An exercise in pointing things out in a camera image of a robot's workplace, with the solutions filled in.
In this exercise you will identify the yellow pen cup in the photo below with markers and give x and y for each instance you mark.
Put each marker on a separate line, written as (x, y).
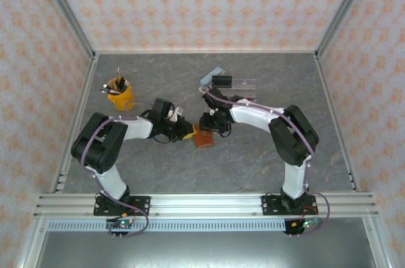
(121, 100)

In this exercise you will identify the aluminium back rail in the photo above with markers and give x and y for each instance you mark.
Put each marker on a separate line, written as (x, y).
(205, 51)

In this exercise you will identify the small wooden block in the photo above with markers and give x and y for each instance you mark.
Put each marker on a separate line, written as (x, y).
(201, 90)

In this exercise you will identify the aluminium corner post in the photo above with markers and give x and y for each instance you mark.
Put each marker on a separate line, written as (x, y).
(345, 8)
(63, 8)

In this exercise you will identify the light blue block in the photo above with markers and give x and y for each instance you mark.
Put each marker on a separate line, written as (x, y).
(210, 76)

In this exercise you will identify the white left camera bracket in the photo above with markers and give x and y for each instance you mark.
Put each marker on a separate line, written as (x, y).
(177, 113)

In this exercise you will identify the white marker pen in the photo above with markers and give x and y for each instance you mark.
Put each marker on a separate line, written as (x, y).
(127, 83)

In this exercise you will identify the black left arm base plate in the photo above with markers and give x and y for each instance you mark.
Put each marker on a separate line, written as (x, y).
(142, 201)

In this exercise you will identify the yellow pencil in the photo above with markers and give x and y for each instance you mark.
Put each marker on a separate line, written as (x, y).
(118, 74)

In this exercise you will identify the black card box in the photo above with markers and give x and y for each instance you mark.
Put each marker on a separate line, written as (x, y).
(221, 80)

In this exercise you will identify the black marker pen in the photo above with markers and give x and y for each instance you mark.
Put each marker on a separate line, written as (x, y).
(121, 81)

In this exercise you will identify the aluminium front beam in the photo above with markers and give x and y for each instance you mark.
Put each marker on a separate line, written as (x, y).
(205, 204)

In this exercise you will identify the brown leather card holder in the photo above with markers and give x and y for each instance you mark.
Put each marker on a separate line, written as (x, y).
(205, 141)

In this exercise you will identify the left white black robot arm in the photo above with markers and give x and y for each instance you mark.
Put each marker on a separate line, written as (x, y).
(136, 130)

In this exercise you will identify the clear acrylic organizer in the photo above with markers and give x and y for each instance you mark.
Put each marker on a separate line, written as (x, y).
(245, 82)

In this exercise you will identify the green lit controller board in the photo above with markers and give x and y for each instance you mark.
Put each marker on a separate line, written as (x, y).
(122, 224)
(306, 224)

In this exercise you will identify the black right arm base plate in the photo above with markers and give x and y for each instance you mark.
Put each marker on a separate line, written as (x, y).
(269, 204)

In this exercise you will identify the grey metal pen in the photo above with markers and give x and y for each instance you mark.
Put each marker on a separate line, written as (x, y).
(106, 91)

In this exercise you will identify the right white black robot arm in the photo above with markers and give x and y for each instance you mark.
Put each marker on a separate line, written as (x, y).
(253, 116)

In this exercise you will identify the grey metal shelf panel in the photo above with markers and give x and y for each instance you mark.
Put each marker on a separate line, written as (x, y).
(205, 249)

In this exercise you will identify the aluminium frame leg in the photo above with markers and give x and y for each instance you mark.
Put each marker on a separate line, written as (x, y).
(30, 249)
(378, 249)

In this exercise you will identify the aluminium side rail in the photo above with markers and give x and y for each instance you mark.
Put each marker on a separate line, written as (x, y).
(85, 90)
(326, 90)

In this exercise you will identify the white capped pen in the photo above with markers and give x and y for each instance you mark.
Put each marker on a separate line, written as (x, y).
(105, 85)

